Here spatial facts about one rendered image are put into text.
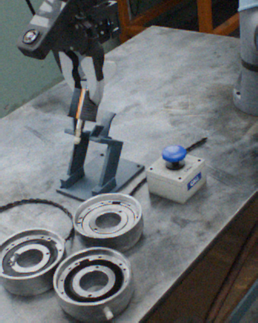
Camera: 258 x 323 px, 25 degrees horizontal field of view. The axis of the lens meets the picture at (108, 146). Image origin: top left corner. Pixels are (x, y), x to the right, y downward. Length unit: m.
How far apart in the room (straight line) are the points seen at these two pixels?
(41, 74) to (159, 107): 1.78
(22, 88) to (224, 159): 1.95
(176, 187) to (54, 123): 0.39
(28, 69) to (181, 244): 2.11
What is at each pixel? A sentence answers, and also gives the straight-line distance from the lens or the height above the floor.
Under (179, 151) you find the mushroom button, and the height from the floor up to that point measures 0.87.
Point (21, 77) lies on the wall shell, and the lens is 2.85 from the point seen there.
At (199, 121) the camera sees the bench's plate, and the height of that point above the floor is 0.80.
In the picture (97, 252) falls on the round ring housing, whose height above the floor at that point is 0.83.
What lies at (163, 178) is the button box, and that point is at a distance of 0.93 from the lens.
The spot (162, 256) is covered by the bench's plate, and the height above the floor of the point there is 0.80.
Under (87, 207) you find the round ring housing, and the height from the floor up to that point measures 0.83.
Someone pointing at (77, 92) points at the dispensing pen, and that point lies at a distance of 0.92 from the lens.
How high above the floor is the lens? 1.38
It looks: 32 degrees down
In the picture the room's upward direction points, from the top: 10 degrees counter-clockwise
